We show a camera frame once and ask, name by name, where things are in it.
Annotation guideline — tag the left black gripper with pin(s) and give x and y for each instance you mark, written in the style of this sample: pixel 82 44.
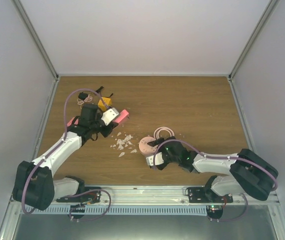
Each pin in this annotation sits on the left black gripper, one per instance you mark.
pixel 105 133

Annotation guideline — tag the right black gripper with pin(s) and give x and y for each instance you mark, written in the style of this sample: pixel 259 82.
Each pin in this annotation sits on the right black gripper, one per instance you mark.
pixel 156 142

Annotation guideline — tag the yellow cube socket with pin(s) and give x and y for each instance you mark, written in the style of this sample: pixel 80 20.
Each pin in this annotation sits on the yellow cube socket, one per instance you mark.
pixel 104 103

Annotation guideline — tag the pink plug adapter block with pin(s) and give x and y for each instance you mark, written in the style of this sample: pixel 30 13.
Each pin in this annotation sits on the pink plug adapter block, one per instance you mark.
pixel 70 122

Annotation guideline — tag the round pink power strip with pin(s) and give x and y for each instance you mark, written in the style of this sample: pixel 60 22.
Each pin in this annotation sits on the round pink power strip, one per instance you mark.
pixel 144 147

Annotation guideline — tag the black power adapter with cable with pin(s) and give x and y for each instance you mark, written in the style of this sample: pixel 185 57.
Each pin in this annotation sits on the black power adapter with cable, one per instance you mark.
pixel 86 95

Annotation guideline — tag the pink triangular power socket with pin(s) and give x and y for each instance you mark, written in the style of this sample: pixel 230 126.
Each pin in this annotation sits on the pink triangular power socket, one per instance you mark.
pixel 123 116

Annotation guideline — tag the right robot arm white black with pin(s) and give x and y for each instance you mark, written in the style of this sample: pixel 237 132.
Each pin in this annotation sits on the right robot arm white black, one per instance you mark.
pixel 237 173

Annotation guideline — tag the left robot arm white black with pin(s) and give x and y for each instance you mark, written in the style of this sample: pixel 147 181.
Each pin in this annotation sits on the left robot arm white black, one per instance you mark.
pixel 34 184

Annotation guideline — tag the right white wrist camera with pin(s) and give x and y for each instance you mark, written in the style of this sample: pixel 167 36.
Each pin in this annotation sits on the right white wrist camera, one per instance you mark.
pixel 155 160

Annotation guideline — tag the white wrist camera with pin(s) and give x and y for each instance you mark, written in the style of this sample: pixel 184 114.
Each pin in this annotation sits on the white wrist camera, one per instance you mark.
pixel 155 160
pixel 109 115

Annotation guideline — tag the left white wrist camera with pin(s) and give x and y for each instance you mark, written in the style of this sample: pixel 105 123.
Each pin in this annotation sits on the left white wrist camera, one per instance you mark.
pixel 109 115

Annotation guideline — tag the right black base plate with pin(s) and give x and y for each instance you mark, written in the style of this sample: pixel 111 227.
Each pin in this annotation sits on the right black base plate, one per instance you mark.
pixel 197 195

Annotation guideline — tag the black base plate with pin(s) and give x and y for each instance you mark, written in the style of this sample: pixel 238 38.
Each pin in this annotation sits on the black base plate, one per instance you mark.
pixel 89 198
pixel 197 195

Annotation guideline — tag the aluminium front rail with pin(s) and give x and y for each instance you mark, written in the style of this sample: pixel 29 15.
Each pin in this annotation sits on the aluminium front rail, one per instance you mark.
pixel 166 195

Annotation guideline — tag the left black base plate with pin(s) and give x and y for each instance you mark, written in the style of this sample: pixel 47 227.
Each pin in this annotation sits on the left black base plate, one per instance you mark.
pixel 89 198

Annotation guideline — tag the slotted grey cable duct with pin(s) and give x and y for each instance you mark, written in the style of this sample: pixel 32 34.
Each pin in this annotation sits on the slotted grey cable duct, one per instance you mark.
pixel 142 210

